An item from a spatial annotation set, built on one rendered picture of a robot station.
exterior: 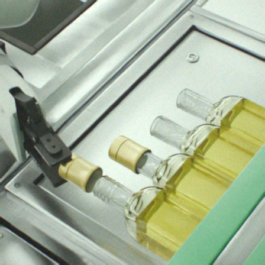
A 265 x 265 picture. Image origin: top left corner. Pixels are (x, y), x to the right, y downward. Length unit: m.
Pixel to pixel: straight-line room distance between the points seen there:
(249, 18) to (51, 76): 0.36
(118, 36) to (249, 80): 0.24
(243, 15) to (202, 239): 0.67
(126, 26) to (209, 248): 0.67
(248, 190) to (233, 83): 0.48
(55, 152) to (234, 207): 0.27
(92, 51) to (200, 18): 0.20
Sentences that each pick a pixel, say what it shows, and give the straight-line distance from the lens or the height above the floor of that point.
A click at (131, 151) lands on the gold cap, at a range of 0.87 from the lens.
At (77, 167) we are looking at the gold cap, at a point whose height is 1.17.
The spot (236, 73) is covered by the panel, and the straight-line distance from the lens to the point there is 1.16.
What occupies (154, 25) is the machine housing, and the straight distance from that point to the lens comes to 1.25.
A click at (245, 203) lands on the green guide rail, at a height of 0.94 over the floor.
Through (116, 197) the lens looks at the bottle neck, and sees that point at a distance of 0.84.
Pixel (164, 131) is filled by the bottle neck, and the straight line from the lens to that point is 0.89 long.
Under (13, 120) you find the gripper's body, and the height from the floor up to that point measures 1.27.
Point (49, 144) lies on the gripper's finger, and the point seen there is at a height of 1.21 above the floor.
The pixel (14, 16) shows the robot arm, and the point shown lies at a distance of 1.01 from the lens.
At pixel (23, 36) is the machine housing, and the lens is 1.33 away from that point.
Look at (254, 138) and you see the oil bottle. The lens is 0.87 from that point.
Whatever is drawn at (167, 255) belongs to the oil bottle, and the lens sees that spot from 0.81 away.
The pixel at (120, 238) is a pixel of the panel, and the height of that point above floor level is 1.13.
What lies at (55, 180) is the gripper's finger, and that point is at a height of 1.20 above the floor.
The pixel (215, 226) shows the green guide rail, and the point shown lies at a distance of 0.66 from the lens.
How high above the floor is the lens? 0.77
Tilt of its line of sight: 25 degrees up
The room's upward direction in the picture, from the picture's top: 61 degrees counter-clockwise
